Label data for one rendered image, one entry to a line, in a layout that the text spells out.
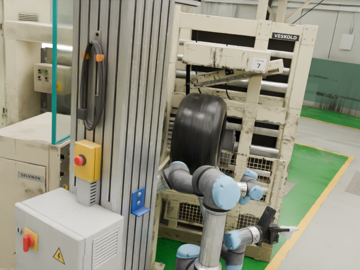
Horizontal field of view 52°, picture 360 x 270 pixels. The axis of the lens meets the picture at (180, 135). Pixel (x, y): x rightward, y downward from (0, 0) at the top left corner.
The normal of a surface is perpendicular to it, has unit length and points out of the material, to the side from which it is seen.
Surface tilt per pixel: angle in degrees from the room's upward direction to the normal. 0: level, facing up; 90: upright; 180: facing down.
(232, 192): 82
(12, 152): 90
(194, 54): 90
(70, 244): 90
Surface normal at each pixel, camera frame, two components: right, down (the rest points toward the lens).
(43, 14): 0.83, 0.25
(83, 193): -0.55, 0.18
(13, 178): -0.22, 0.26
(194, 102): -0.01, -0.71
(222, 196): 0.51, 0.18
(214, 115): 0.19, -0.45
